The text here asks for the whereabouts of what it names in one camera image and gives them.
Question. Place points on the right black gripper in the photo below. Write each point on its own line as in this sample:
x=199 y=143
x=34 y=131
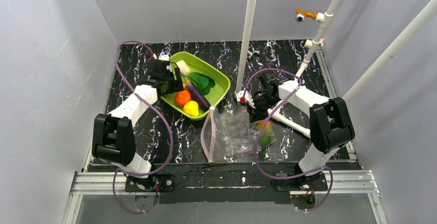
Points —
x=258 y=102

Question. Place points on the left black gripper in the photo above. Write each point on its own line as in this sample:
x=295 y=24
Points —
x=169 y=85

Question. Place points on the orange fake fruit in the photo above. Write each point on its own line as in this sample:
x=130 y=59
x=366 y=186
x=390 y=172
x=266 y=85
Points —
x=181 y=98

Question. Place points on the purple fake eggplant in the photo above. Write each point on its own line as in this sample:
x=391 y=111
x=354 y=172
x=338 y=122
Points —
x=198 y=97

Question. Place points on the yellow fake pepper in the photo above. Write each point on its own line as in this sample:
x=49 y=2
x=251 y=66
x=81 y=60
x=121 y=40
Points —
x=191 y=108

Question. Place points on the green fake leaf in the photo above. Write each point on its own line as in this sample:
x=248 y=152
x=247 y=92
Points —
x=202 y=82

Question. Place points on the clear zip top bag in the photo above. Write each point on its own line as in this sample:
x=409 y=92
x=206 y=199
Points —
x=225 y=136

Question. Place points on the green fake apple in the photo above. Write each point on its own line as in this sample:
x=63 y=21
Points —
x=164 y=88

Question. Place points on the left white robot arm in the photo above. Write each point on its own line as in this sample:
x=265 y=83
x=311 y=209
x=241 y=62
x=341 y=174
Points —
x=113 y=139

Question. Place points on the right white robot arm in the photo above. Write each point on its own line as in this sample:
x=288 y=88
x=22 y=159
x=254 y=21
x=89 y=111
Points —
x=330 y=123

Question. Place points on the orange green fake mango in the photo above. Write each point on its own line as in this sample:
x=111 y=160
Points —
x=267 y=135

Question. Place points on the lime green plastic tray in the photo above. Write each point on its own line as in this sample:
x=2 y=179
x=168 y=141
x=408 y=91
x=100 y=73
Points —
x=217 y=93

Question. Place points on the small metal fitting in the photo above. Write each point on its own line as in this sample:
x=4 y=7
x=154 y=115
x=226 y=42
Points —
x=251 y=54

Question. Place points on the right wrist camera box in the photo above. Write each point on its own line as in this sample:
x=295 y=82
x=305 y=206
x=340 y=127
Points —
x=244 y=98

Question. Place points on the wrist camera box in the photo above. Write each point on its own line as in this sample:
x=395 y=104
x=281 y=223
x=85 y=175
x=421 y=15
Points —
x=161 y=57
x=244 y=98

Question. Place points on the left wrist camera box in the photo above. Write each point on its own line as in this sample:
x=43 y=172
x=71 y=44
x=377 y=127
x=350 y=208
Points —
x=161 y=57

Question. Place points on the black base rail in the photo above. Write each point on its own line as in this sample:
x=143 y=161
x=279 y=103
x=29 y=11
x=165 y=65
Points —
x=218 y=182

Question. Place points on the orange faucet handle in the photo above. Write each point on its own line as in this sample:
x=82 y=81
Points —
x=301 y=15

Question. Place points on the white PVC pipe frame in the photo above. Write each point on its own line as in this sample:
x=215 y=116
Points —
x=325 y=21

